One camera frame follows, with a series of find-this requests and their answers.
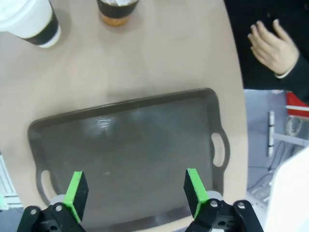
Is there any person's left forearm black sleeve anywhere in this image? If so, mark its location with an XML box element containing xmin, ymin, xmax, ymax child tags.
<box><xmin>274</xmin><ymin>52</ymin><xmax>309</xmax><ymax>97</ymax></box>

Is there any clear cup with black sleeve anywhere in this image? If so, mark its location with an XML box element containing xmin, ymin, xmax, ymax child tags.
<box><xmin>96</xmin><ymin>0</ymin><xmax>140</xmax><ymax>26</ymax></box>

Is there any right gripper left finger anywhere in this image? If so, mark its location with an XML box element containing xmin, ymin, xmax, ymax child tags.
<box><xmin>17</xmin><ymin>170</ymin><xmax>89</xmax><ymax>232</ymax></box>

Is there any white power strip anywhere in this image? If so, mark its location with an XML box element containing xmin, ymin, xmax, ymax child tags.
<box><xmin>268</xmin><ymin>110</ymin><xmax>276</xmax><ymax>157</ymax></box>

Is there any aluminium frame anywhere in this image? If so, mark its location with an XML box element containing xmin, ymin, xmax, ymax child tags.
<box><xmin>0</xmin><ymin>149</ymin><xmax>24</xmax><ymax>211</ymax></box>

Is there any dark brown serving tray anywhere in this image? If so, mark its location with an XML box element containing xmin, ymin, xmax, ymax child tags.
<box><xmin>27</xmin><ymin>87</ymin><xmax>231</xmax><ymax>230</ymax></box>

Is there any person's left hand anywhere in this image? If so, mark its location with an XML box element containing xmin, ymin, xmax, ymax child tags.
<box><xmin>248</xmin><ymin>19</ymin><xmax>301</xmax><ymax>75</ymax></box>

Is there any person in black jacket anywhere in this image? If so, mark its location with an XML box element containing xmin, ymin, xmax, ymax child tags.
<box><xmin>223</xmin><ymin>0</ymin><xmax>309</xmax><ymax>107</ymax></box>

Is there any white paper cup black sleeve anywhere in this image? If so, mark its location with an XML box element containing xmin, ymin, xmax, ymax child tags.
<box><xmin>0</xmin><ymin>0</ymin><xmax>62</xmax><ymax>48</ymax></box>

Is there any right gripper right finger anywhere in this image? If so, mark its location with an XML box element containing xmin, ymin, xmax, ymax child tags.
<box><xmin>183</xmin><ymin>168</ymin><xmax>263</xmax><ymax>232</ymax></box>

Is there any red box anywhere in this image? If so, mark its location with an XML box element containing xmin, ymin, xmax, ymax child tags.
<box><xmin>285</xmin><ymin>91</ymin><xmax>309</xmax><ymax>116</ymax></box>

